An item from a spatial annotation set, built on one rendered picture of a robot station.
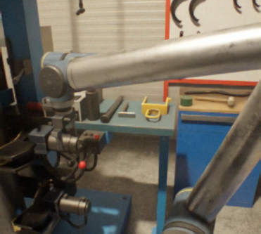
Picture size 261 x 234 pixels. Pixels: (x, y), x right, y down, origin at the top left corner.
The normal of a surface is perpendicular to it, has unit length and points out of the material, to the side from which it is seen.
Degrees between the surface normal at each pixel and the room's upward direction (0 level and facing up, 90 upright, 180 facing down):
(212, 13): 90
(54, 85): 90
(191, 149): 90
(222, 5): 90
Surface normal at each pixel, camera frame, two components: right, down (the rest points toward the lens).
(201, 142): -0.20, 0.35
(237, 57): -0.34, 0.58
